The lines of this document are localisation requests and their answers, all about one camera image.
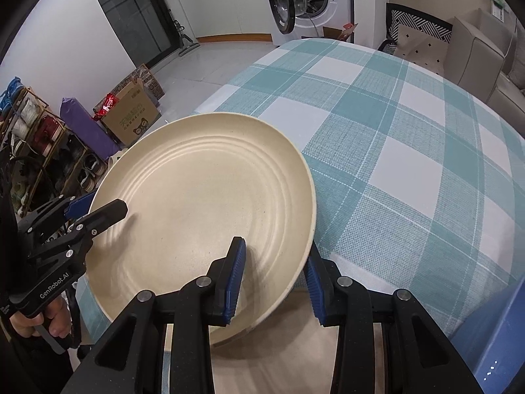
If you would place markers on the white kitchen counter cabinet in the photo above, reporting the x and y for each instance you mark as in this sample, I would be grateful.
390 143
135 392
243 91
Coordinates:
229 8

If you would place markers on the red bag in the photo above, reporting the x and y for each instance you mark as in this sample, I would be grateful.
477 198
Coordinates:
106 106

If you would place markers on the cream round plate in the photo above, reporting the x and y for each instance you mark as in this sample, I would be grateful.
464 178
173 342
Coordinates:
197 197
279 361

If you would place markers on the purple bag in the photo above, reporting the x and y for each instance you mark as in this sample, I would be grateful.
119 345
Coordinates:
86 127

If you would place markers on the wooden shoe rack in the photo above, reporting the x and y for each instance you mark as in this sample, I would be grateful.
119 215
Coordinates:
41 160

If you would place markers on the patterned cardboard box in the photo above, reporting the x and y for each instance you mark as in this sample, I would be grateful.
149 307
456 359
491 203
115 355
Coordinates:
149 82

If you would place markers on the white washing machine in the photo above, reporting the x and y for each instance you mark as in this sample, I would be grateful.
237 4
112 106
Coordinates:
328 0

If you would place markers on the black white patterned chair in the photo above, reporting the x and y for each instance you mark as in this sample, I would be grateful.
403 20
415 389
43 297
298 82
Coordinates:
414 41

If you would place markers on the person's left hand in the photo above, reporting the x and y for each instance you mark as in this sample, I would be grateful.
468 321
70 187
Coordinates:
59 320

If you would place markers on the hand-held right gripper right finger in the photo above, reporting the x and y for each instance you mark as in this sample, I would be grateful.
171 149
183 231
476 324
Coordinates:
316 291

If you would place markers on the teal checked tablecloth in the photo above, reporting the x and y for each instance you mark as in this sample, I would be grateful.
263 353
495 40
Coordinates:
410 152

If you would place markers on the small open cardboard box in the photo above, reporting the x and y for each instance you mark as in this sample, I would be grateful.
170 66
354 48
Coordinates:
340 33

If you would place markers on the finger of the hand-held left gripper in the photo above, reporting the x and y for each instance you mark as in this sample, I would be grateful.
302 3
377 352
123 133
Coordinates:
102 217
80 207

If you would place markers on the dark glass door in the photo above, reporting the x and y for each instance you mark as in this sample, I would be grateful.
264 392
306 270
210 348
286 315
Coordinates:
123 8

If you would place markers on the grey sofa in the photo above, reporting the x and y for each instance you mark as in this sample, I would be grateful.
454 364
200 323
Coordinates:
471 57

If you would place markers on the person's left forearm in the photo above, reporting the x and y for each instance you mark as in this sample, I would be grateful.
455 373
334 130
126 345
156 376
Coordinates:
24 365

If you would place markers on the brown cardboard box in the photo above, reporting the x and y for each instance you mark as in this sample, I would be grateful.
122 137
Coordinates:
131 115

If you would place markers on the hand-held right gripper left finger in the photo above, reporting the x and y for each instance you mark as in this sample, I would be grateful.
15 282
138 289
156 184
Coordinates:
233 283

